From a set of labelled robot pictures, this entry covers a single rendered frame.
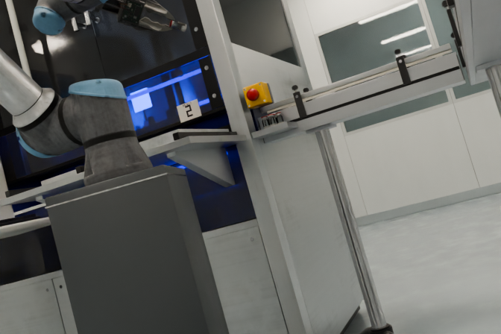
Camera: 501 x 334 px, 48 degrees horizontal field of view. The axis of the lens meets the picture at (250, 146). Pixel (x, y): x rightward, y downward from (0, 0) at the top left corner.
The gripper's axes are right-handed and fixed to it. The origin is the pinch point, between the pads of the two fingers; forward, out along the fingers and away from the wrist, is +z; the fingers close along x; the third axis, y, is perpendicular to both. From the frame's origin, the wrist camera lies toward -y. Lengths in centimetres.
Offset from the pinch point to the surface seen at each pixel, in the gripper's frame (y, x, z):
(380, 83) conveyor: -1, 4, 70
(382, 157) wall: -362, -110, 325
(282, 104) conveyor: -19, -16, 49
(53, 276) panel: -36, -113, -5
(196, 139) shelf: 17.4, -25.2, 14.6
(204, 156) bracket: 1.1, -35.4, 23.5
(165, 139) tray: 11.2, -30.0, 7.9
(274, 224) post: 6, -50, 53
